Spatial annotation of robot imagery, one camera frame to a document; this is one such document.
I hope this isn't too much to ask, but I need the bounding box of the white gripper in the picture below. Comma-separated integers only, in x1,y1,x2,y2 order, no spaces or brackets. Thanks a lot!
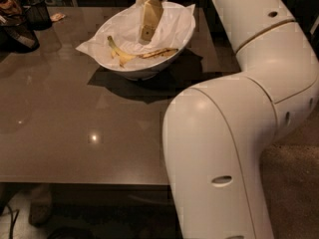
136,0,167,42

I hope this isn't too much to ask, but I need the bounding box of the black mesh basket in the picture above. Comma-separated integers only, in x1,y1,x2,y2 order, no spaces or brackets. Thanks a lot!
0,14,40,53

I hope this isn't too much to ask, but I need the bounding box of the white bowl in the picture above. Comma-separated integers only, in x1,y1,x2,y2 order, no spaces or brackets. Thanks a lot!
93,1,196,82

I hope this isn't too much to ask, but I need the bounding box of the yellow banana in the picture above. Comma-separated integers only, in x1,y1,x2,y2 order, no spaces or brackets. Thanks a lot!
108,36,178,67

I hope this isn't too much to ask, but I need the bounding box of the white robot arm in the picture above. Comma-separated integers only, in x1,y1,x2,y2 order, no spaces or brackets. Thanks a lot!
162,0,319,239

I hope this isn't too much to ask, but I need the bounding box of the small wrapped packet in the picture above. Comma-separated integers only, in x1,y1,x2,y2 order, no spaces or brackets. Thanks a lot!
50,13,66,22

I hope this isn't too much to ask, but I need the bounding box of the black floor cable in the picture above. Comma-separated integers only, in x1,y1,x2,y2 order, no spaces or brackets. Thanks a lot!
4,204,20,239

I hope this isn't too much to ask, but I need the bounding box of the black mesh pen cup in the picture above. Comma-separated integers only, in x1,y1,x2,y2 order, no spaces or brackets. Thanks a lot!
21,0,52,31

